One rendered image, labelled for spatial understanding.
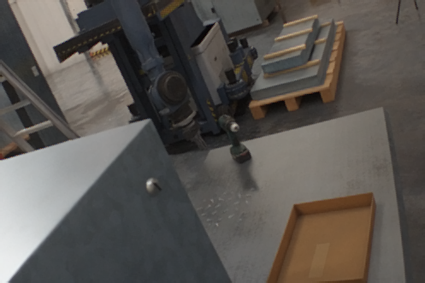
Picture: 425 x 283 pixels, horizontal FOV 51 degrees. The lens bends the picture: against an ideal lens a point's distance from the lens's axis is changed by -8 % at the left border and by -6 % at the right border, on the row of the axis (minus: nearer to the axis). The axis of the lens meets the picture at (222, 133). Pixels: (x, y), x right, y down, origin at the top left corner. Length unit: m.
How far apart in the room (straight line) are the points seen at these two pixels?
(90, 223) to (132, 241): 0.03
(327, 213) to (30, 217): 1.56
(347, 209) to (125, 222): 1.51
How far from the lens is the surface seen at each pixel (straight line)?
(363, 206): 1.72
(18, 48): 4.14
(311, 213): 1.77
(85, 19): 3.66
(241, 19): 8.60
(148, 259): 0.27
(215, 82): 4.62
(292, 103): 4.45
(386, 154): 2.00
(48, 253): 0.21
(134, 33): 2.44
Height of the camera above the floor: 1.65
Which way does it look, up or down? 21 degrees down
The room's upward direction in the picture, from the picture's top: 23 degrees counter-clockwise
